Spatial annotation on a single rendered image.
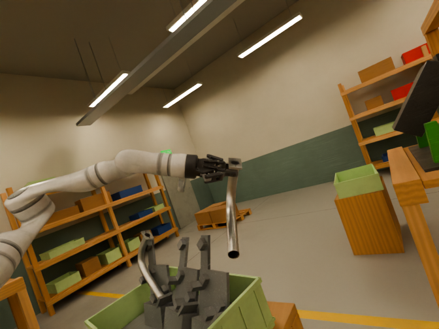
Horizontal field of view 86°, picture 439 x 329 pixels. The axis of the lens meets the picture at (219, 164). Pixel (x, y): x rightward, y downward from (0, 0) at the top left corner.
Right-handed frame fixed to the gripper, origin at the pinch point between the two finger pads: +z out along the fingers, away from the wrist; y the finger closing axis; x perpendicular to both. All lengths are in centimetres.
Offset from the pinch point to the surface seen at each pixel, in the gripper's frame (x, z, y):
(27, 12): -17, -305, 369
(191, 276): 45.0, -10.6, -8.0
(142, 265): 56, -33, 3
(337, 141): 203, 313, 474
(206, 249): 31.7, -5.5, -5.7
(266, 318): 43, 16, -22
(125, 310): 74, -39, -8
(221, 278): 32.2, -0.3, -16.1
